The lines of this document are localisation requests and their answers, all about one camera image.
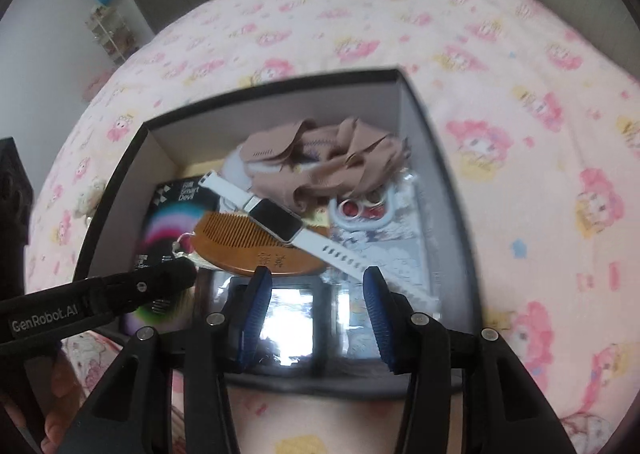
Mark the beige cloth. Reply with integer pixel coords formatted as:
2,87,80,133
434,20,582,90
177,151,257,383
239,117,413,212

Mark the pink printed blanket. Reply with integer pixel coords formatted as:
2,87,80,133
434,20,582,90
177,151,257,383
22,0,640,454

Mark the black packet with rainbow print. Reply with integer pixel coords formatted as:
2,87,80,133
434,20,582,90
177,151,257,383
132,179,221,335

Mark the wooden comb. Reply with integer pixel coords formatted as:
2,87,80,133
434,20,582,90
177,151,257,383
191,211,326,279

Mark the white storage rack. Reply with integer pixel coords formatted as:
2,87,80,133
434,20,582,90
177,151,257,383
85,0,142,66

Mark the white smartwatch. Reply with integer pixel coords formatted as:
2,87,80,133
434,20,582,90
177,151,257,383
197,171,436,305

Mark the metal key ring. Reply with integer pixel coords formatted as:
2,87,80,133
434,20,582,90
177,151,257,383
171,231,198,261

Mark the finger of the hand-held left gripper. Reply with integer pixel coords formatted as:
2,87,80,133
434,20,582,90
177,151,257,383
86,258,198,324

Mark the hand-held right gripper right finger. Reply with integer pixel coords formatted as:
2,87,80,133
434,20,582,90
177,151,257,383
361,265,576,454

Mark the clear printed phone case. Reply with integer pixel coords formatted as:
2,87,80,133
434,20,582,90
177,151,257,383
327,174,431,295

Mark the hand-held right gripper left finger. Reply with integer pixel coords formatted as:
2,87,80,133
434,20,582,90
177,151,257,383
52,265,273,454

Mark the white plush toy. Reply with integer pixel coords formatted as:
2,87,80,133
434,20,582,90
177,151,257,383
75,179,107,220

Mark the black storage box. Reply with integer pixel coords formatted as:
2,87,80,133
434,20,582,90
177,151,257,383
72,67,483,397

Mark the person's left hand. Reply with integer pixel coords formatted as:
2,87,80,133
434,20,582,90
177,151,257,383
41,341,83,452

